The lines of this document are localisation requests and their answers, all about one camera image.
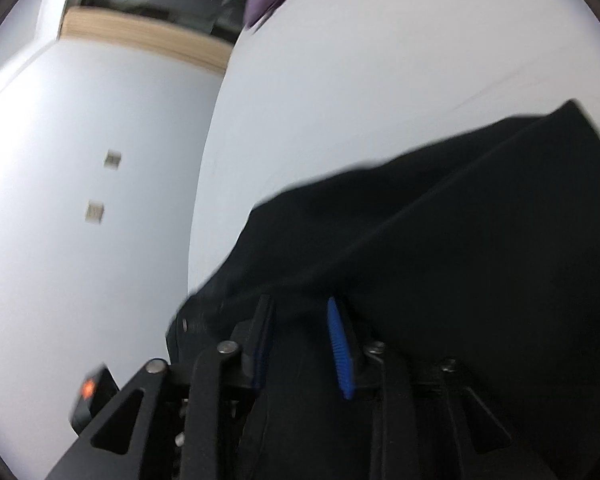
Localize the black denim pants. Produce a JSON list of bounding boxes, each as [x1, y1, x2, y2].
[[166, 102, 600, 479]]

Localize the near wall socket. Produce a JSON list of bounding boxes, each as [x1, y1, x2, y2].
[[85, 200, 105, 223]]

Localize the wall socket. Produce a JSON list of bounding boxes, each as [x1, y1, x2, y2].
[[85, 200, 105, 223], [104, 150, 122, 169]]

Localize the white bed mattress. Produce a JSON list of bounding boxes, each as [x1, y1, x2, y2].
[[188, 0, 600, 289]]

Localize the left beige curtain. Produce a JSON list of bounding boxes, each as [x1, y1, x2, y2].
[[59, 6, 233, 75]]

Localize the far wall socket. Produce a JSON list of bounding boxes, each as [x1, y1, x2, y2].
[[104, 150, 122, 169]]

